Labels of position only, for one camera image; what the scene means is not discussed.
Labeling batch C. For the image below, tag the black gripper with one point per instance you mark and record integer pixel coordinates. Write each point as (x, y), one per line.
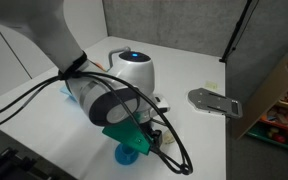
(155, 135)

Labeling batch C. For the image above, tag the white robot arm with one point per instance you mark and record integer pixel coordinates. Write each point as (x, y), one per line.
(110, 86)

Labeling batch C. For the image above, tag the blue plate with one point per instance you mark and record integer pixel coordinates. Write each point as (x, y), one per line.
(125, 160)

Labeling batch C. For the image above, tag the orange plate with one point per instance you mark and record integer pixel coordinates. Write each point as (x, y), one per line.
(99, 66)

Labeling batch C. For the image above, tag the yellow sticky note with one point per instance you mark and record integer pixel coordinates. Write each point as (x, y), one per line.
(211, 85)

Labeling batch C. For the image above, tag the grey toy faucet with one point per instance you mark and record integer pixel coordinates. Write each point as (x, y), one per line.
(112, 53)

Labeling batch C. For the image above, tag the wooden toy shelf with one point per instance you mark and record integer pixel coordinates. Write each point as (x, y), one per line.
(270, 93)

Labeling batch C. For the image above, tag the black tripod stand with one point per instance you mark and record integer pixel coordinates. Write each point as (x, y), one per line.
(234, 36)

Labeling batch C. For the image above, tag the toy storage shelf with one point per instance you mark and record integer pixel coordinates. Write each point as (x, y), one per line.
(284, 123)

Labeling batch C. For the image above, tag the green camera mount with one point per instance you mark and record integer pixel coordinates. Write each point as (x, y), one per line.
(125, 135)

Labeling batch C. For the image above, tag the black equipment frame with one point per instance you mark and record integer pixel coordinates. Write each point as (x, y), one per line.
(7, 165)

